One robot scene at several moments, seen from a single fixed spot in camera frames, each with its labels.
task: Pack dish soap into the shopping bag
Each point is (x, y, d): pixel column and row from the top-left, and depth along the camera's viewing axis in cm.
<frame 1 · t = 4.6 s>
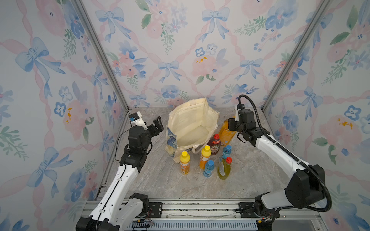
left hand: (154, 119, 74), fingers open
right hand: (234, 119, 85), fingers open
cream canvas shopping bag: (191, 126, 103), point 7 cm above the table
orange pump soap bottle: (226, 135, 89), point 14 cm above the table
dark red soap bottle: (215, 144, 87), point 12 cm above the table
small blue bottle rear: (227, 151, 83), point 13 cm above the table
small blue bottle front: (208, 168, 78), point 12 cm above the table
green soap bottle red cap: (223, 170, 78), point 12 cm above the table
orange bottle yellow cap left: (184, 159, 73), point 20 cm above the table
orange bottle yellow cap right: (205, 156, 76), point 18 cm above the table

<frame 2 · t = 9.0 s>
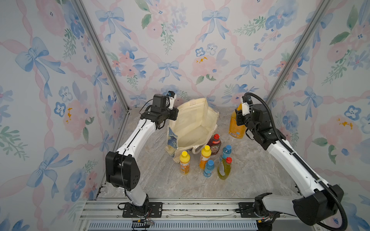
left hand: (177, 109, 84), fingers closed
right hand: (242, 107, 75), fingers open
orange pump soap bottle: (235, 130, 84), point 20 cm above the table
the other named things where they were.

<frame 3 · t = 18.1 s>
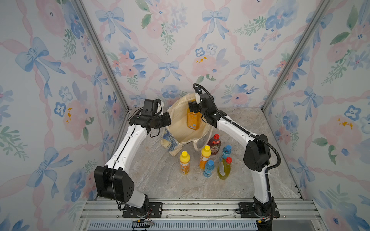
left hand: (172, 118, 81), fingers closed
right hand: (197, 97, 89), fingers open
orange pump soap bottle: (194, 120, 100), point 12 cm above the table
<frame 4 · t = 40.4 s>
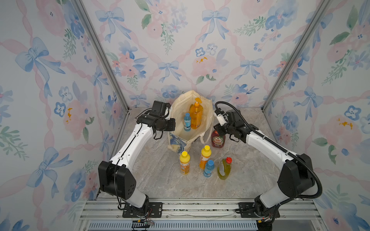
left hand: (175, 124, 82), fingers closed
right hand: (218, 124, 87), fingers open
dark red soap bottle: (218, 141, 95), point 7 cm above the table
small blue bottle rear: (187, 122, 100), point 11 cm above the table
